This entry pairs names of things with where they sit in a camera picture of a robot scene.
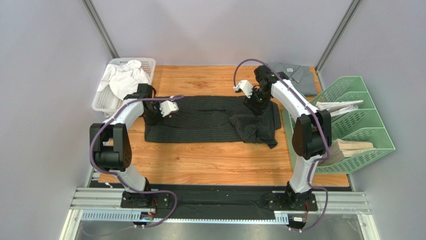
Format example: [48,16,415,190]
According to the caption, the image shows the aluminium frame rail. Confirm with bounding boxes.
[60,170,380,240]

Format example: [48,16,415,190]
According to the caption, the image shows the white papers in rack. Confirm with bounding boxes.
[315,100,364,118]

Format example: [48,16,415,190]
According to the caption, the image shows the white shirt in basket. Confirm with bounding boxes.
[96,59,152,100]

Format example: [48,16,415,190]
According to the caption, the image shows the right corner aluminium post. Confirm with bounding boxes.
[315,0,363,74]

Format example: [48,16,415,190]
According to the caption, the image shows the left corner aluminium post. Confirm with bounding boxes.
[81,0,119,59]

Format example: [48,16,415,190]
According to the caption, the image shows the folded grey shirt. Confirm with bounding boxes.
[269,62,318,96]

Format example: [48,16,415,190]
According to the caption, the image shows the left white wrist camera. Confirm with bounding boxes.
[159,100,179,118]

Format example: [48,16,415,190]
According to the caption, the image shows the brown book in rack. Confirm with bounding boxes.
[318,138,375,167]

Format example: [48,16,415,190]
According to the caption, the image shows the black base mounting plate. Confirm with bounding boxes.
[89,181,352,221]

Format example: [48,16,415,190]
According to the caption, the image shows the corner aluminium post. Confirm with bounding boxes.
[315,0,363,74]
[81,0,119,59]

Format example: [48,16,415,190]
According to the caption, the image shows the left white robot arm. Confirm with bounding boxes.
[89,83,168,199]

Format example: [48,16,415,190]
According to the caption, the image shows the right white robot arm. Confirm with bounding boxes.
[233,65,332,210]

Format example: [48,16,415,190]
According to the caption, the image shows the white plastic laundry basket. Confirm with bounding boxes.
[92,57,156,118]

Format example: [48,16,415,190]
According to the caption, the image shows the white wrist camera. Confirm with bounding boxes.
[233,79,254,99]
[159,100,179,118]

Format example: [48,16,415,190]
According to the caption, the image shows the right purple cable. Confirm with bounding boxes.
[232,58,332,233]

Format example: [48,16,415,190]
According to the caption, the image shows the purple cable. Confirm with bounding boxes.
[232,58,332,233]
[89,94,185,229]

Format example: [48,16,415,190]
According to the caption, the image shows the green plastic file rack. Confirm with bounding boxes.
[281,76,396,175]

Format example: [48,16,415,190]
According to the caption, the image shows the dark pinstriped long sleeve shirt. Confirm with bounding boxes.
[144,95,281,149]

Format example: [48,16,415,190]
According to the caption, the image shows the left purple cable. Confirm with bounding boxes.
[89,94,185,229]

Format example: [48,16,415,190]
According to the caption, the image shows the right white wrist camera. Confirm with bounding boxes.
[233,79,254,99]

